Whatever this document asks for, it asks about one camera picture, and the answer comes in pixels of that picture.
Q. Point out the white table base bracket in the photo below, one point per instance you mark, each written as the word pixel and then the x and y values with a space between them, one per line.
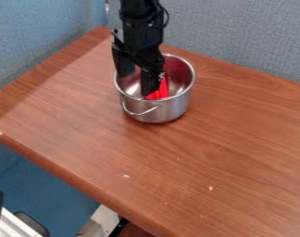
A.
pixel 100 224

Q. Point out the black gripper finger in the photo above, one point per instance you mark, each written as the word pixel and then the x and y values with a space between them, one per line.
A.
pixel 124 66
pixel 150 80

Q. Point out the red plastic block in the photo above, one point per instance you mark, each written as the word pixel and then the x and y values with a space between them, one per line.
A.
pixel 162 92

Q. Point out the metal pot with handle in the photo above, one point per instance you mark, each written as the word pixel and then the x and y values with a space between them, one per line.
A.
pixel 166 104

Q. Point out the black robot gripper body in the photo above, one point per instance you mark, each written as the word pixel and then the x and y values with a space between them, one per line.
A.
pixel 139 37

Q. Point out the white ribbed appliance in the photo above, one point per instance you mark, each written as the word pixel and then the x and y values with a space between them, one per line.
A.
pixel 13 227

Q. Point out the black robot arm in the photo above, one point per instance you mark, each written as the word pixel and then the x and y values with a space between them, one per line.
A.
pixel 139 7

